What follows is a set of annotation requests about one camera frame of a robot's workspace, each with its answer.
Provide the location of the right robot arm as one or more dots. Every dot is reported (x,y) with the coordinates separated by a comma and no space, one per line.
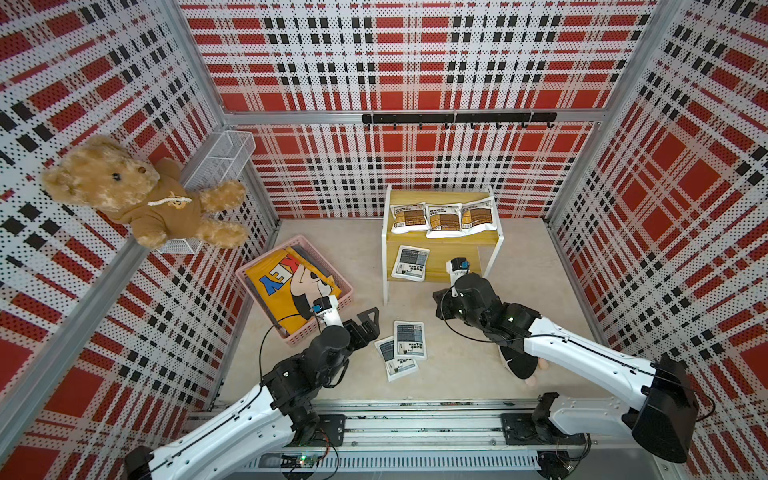
(654,402)

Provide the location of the clear wire wall basket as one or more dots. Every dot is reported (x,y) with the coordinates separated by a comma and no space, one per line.
(217,162)

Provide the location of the yellow printed cloth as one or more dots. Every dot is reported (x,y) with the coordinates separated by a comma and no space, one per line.
(286,282)

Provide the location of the green circuit board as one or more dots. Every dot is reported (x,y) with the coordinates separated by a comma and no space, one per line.
(300,461)

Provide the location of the small doll black hat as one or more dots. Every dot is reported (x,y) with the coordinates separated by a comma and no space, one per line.
(521,365)

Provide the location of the pink plastic basket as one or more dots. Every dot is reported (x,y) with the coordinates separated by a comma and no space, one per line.
(311,326)

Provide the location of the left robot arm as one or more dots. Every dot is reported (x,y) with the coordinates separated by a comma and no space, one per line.
(273,414)

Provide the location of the blue coffee bag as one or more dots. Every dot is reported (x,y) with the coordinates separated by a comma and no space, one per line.
(409,340)
(410,263)
(395,368)

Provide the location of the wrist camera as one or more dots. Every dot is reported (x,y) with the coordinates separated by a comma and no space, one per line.
(327,309)
(456,268)

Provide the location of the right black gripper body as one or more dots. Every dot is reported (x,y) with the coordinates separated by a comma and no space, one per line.
(449,306)

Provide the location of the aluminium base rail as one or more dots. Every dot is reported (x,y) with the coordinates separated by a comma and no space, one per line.
(461,437)

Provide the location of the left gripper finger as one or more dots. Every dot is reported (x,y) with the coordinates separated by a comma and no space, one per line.
(369,317)
(371,331)

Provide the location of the brown teddy bear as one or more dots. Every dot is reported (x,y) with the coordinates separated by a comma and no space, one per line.
(149,198)

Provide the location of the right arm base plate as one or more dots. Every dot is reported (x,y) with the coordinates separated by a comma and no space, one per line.
(521,429)

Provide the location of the brown coffee bag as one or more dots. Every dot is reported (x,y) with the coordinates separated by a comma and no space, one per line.
(409,218)
(444,221)
(478,216)

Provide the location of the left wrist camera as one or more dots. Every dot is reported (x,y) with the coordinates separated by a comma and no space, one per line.
(327,309)

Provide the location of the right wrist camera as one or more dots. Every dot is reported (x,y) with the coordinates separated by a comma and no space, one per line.
(456,268)

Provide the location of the yellow two-tier shelf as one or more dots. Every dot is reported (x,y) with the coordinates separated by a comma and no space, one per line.
(480,249)

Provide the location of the black hook rail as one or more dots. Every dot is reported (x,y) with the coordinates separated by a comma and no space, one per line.
(522,118)

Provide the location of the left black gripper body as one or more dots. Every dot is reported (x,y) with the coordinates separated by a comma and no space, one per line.
(357,340)

